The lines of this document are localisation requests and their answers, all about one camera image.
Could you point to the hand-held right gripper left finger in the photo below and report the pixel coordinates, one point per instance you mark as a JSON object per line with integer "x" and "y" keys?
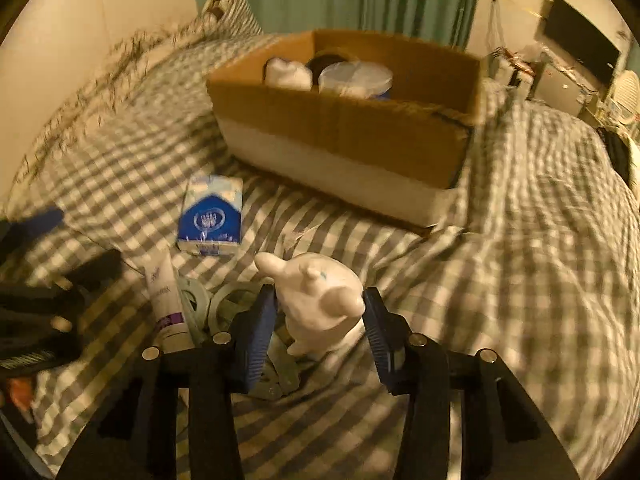
{"x": 256, "y": 345}

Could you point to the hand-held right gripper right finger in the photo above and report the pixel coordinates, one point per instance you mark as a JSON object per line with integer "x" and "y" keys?
{"x": 381, "y": 345}

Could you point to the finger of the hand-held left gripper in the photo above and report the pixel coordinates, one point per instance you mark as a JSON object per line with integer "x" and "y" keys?
{"x": 35, "y": 224}
{"x": 97, "y": 267}

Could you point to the white animal figurine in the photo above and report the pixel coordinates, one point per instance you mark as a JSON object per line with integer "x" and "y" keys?
{"x": 320, "y": 300}

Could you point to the brown cardboard box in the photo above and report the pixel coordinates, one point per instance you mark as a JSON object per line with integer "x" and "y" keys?
{"x": 345, "y": 130}

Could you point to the grey metal clip tool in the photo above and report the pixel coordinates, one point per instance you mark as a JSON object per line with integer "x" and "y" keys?
{"x": 280, "y": 370}

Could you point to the pale green tape roll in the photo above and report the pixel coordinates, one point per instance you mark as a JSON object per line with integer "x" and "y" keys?
{"x": 225, "y": 302}
{"x": 192, "y": 302}

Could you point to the white cream tube purple band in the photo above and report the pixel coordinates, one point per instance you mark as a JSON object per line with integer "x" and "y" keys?
{"x": 162, "y": 300}

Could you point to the blue tissue pack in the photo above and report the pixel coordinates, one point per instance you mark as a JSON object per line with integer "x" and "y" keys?
{"x": 210, "y": 217}

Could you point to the grey checked blanket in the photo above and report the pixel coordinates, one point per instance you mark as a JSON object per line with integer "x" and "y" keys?
{"x": 525, "y": 240}

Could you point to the white round tub blue label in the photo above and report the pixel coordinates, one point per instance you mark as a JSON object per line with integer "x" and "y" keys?
{"x": 356, "y": 80}

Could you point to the white cloth bundle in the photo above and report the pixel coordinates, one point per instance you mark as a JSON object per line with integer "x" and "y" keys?
{"x": 289, "y": 74}

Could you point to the patterned pillow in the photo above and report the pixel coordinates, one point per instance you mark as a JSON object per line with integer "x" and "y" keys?
{"x": 227, "y": 7}

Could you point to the dark bag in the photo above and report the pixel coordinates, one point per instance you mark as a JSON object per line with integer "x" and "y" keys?
{"x": 617, "y": 152}

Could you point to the cluttered desk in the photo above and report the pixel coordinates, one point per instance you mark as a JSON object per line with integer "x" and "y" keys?
{"x": 545, "y": 77}

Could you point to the white chair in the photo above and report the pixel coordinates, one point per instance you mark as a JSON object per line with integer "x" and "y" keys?
{"x": 625, "y": 97}

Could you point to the black wall television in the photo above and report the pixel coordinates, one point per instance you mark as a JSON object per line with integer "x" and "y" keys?
{"x": 582, "y": 40}

